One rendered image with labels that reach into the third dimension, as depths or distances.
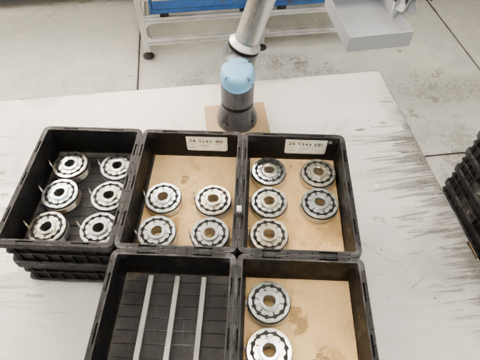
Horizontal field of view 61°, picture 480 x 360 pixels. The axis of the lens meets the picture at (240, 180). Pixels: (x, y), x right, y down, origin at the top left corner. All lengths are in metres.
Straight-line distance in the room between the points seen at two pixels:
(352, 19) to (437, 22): 2.33
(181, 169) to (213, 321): 0.48
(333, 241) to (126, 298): 0.56
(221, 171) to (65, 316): 0.60
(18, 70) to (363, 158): 2.55
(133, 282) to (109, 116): 0.78
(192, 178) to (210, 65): 1.85
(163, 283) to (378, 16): 1.10
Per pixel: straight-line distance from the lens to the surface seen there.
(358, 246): 1.03
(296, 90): 1.72
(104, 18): 3.66
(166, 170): 1.26
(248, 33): 1.43
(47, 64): 3.31
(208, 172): 1.24
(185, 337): 1.02
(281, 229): 1.10
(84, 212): 1.24
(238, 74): 1.38
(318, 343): 1.02
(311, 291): 1.06
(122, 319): 1.06
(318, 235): 1.14
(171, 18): 2.97
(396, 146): 1.59
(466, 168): 2.05
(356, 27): 1.46
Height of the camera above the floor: 1.80
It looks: 53 degrees down
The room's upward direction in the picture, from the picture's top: straight up
